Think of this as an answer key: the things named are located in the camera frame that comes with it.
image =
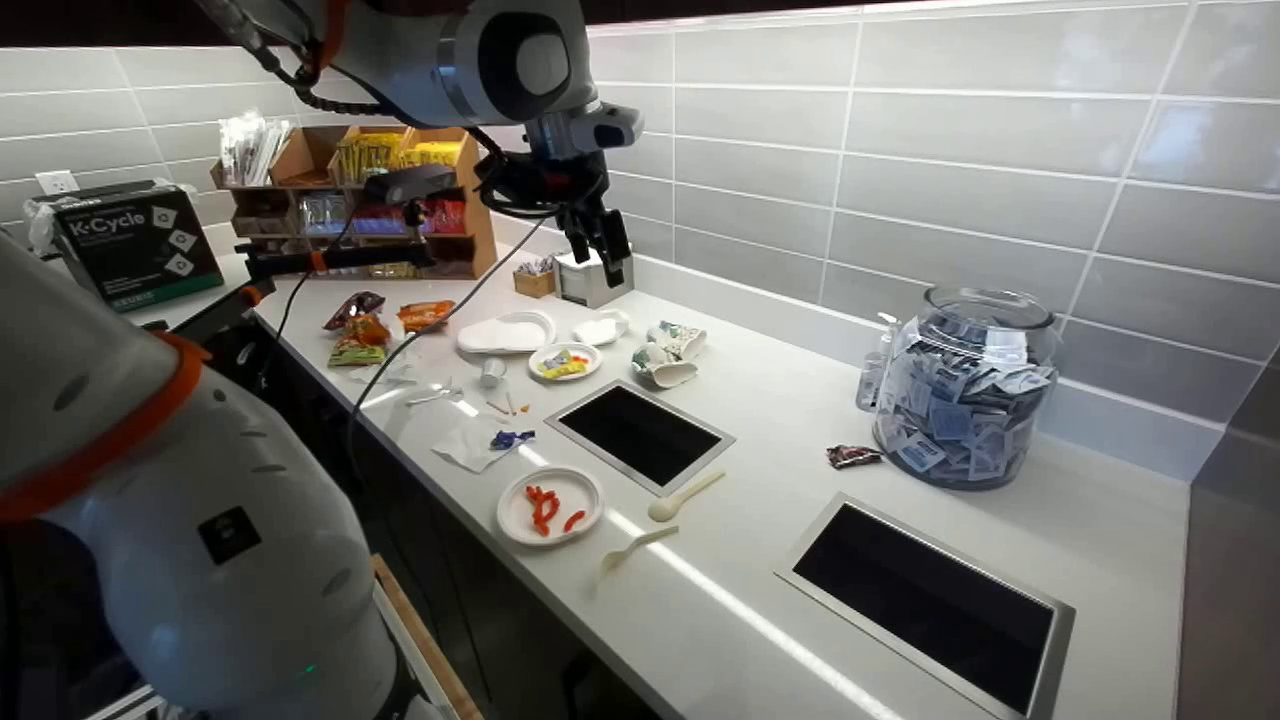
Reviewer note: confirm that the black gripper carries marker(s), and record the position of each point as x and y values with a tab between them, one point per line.
537	186

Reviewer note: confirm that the orange snack pieces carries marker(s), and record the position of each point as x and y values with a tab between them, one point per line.
547	511

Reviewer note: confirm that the white paper plate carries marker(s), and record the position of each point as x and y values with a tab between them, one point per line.
578	492

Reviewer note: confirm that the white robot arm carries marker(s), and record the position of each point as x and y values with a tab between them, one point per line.
235	570

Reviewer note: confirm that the plate with yellow packet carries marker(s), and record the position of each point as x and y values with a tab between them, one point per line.
562	363

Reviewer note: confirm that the empty white oval plate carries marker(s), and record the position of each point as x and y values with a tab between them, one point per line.
511	334

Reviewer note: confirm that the napkin dispenser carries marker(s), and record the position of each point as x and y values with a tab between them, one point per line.
585	283

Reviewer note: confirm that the patterned paper cup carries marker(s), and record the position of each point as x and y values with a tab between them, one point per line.
672	343
661	364

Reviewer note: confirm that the orange snack bag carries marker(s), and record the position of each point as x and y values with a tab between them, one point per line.
427	315

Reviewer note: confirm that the small blue wrapper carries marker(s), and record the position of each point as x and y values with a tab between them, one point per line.
506	438

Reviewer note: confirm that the clear plastic bag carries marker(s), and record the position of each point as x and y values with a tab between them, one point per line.
437	426

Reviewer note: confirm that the colourful snack bag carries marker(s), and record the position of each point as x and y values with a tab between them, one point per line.
356	334

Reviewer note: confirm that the white plastic spoon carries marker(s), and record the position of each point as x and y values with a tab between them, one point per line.
668	506

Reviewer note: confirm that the small clear sanitizer bottle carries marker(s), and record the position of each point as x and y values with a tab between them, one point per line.
874	363

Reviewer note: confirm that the white plastic fork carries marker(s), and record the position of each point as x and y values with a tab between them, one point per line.
633	545

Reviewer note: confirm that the dark candy wrapper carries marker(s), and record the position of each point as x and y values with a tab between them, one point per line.
846	457

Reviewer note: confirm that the glass jar of packets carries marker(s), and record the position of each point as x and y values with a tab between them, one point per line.
961	387

